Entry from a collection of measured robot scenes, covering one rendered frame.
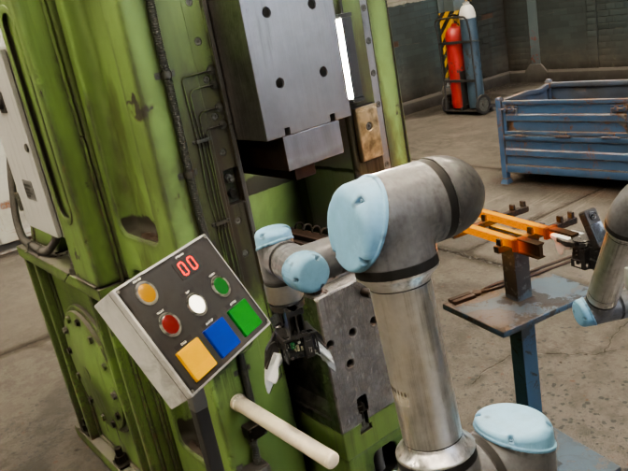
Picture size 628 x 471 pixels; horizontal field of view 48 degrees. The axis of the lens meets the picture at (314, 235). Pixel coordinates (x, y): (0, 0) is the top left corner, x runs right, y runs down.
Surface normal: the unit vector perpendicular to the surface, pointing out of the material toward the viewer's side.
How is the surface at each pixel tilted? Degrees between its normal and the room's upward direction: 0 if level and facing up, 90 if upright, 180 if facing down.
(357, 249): 82
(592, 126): 89
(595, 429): 0
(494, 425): 8
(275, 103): 90
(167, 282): 60
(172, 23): 90
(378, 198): 49
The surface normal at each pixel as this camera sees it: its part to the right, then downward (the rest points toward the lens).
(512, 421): -0.06, -0.96
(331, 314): 0.61, 0.14
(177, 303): 0.67, -0.47
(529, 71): -0.81, 0.32
